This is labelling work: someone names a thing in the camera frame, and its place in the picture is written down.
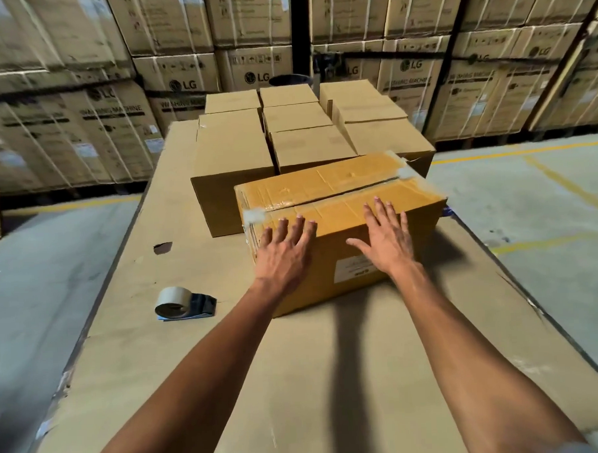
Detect person's right hand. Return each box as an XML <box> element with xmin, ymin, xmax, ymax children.
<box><xmin>344</xmin><ymin>195</ymin><xmax>424</xmax><ymax>279</ymax></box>

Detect person's left hand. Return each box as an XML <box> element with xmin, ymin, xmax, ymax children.
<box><xmin>252</xmin><ymin>214</ymin><xmax>321</xmax><ymax>300</ymax></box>

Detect taped yellow-brown cardboard box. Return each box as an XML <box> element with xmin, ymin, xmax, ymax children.
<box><xmin>233</xmin><ymin>149</ymin><xmax>452</xmax><ymax>320</ymax></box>

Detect person's left forearm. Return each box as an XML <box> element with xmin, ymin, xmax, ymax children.
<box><xmin>81</xmin><ymin>275</ymin><xmax>300</xmax><ymax>453</ymax></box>

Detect person's right forearm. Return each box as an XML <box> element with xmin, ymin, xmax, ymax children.
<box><xmin>391</xmin><ymin>255</ymin><xmax>594</xmax><ymax>453</ymax></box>

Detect group of plain brown boxes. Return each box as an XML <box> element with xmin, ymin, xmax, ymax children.
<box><xmin>187</xmin><ymin>77</ymin><xmax>440</xmax><ymax>238</ymax></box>

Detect tape dispenser with grey roll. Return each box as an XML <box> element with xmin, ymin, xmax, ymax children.
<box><xmin>153</xmin><ymin>285</ymin><xmax>219</xmax><ymax>322</ymax></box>

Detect large cardboard table cover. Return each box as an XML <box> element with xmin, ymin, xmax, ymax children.
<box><xmin>19</xmin><ymin>105</ymin><xmax>598</xmax><ymax>453</ymax></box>

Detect black round bin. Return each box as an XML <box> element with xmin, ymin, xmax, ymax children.
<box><xmin>269</xmin><ymin>73</ymin><xmax>312</xmax><ymax>89</ymax></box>

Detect wall of large appliance cartons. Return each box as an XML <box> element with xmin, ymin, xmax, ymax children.
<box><xmin>0</xmin><ymin>0</ymin><xmax>598</xmax><ymax>196</ymax></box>

